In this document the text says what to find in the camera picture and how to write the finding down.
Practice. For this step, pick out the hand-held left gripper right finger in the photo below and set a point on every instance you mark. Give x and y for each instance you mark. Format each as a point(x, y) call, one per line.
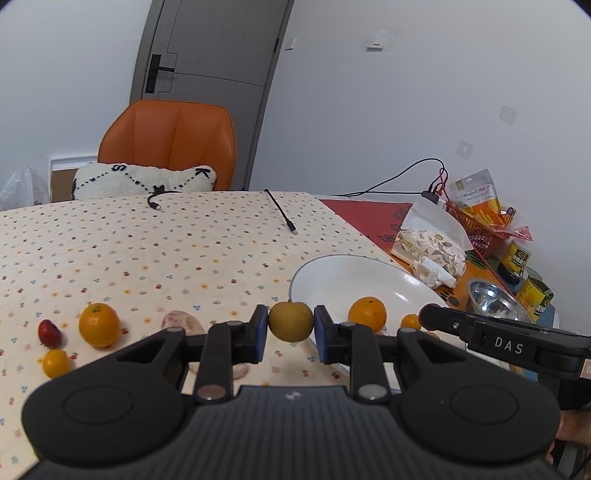
point(320, 332)

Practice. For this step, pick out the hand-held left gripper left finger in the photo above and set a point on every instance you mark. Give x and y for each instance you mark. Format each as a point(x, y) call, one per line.
point(262, 332)

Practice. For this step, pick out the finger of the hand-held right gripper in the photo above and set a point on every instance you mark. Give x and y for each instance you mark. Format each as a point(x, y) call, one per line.
point(445, 321)

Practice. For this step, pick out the small brown round fruit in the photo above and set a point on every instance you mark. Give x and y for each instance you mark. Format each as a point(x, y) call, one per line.
point(291, 321)

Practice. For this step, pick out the small orange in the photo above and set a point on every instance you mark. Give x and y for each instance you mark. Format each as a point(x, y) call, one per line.
point(56, 363)
point(410, 321)

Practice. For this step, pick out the large orange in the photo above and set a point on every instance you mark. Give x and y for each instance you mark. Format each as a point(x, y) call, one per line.
point(367, 314)
point(99, 324)

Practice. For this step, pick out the white plate with blue rim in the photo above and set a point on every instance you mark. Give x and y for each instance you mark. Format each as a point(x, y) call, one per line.
point(360, 281)

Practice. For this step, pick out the person's right hand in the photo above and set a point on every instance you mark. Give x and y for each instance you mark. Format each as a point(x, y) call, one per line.
point(577, 427)

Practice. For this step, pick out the stainless steel bowl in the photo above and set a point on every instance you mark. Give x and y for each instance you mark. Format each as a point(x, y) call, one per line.
point(494, 300)

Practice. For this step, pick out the yellow tin can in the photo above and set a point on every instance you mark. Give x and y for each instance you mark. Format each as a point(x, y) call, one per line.
point(535, 297)
point(516, 258)

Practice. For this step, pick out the leaf patterned bag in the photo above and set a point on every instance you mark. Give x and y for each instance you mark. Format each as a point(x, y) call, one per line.
point(429, 249)

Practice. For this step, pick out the red plastic basket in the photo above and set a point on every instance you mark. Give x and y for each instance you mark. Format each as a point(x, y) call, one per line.
point(475, 230)

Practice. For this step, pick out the white paper bag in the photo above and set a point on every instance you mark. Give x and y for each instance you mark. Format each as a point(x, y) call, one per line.
point(434, 217)

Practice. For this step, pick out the red table mat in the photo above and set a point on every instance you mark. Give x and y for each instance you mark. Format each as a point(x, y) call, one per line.
point(364, 217)

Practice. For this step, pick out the black charger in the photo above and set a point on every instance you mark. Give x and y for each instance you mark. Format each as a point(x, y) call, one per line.
point(431, 196)

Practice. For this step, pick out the orange snack packet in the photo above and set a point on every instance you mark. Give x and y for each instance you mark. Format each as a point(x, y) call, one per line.
point(475, 194)

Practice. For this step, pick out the white pillow with black stitching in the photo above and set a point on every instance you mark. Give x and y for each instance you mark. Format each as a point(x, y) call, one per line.
point(138, 180)

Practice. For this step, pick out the small red fruit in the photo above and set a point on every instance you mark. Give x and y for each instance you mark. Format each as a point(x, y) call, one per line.
point(49, 333)

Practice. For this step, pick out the orange leather chair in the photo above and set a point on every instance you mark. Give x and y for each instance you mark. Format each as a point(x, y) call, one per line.
point(171, 134)

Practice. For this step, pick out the white framed board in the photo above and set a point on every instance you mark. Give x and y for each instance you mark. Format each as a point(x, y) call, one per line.
point(62, 177)

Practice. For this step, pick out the white plastic bag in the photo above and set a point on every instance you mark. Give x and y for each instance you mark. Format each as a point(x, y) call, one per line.
point(23, 189)

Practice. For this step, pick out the grey door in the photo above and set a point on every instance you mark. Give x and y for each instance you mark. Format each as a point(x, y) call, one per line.
point(221, 46)

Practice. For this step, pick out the white wall socket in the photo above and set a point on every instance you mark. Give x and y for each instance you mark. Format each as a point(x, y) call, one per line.
point(465, 149)
point(509, 114)

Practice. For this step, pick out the white wall box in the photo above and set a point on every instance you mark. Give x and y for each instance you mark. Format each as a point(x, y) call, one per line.
point(379, 40)

